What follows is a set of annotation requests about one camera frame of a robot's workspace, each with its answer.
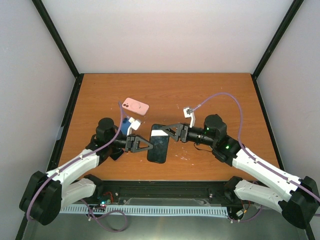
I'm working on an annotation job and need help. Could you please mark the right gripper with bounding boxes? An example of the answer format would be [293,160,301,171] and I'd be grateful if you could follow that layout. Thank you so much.
[161,123,216,147]

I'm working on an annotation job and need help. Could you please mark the pink phone case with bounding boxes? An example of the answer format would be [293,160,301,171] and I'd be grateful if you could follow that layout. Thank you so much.
[122,97,149,116]

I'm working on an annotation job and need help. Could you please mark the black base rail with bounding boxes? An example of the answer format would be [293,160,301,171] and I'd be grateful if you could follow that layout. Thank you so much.
[84,180,242,207]

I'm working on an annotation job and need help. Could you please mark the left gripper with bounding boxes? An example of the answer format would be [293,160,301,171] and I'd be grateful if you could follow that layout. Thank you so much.
[108,133,154,153]

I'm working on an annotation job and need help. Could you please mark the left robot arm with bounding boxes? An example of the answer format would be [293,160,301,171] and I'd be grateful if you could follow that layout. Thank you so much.
[19,117,153,226]

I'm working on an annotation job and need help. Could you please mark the right black frame post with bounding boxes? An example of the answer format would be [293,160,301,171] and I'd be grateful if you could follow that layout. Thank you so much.
[251,0,305,77]

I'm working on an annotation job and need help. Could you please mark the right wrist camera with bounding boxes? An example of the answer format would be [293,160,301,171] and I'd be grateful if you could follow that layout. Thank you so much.
[183,107,196,128]

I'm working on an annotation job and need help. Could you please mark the left black frame post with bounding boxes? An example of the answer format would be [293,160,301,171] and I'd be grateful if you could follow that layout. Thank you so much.
[31,0,81,76]

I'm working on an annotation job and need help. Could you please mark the black frame post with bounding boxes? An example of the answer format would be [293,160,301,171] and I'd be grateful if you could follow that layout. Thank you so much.
[31,0,81,76]
[251,0,305,77]

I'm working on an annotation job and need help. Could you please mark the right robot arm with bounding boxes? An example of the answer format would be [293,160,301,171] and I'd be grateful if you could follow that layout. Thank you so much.
[160,114,320,229]

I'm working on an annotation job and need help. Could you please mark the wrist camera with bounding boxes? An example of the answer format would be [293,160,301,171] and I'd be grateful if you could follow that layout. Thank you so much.
[183,107,196,128]
[126,117,142,136]

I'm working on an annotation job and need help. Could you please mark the light blue cable duct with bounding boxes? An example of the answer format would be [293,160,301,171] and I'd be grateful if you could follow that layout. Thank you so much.
[59,204,229,217]

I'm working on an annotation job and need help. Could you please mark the black phone case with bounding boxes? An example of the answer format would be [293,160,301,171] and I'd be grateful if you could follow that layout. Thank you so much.
[150,124,169,137]

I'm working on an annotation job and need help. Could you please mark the dark red-edged phone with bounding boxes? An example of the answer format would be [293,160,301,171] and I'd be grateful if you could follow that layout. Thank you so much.
[109,148,124,161]

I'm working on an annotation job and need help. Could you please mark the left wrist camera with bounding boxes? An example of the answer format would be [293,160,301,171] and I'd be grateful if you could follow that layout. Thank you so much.
[126,117,142,136]

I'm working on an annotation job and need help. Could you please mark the blue phone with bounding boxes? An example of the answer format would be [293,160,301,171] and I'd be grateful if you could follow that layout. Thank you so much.
[120,117,131,136]

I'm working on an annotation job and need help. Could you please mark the black phone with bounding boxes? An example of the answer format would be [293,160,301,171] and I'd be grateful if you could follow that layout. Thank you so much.
[147,136,170,164]

